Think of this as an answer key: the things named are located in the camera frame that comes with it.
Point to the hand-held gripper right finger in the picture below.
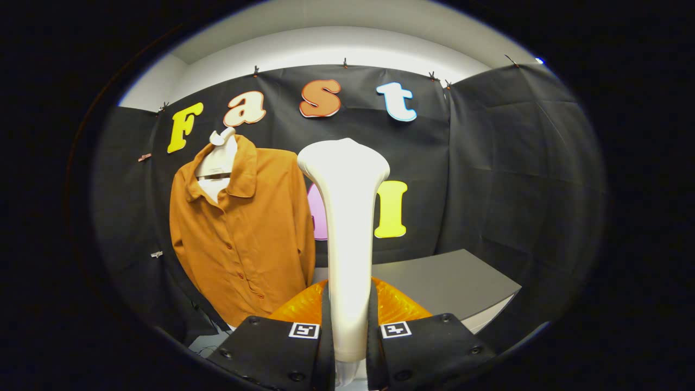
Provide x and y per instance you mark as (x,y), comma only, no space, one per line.
(372,347)

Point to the black backdrop cloth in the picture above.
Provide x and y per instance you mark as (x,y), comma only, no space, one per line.
(516,190)

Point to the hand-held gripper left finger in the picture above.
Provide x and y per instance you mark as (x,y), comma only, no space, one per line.
(327,347)

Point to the grey cabinet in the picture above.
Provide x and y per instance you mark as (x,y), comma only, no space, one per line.
(445,282)

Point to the white garment steamer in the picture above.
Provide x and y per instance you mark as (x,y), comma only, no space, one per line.
(347,217)

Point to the orange button-up shirt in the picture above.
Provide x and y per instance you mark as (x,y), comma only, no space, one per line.
(244,239)

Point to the white mannequin torso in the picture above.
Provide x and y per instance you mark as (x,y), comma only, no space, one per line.
(220,157)

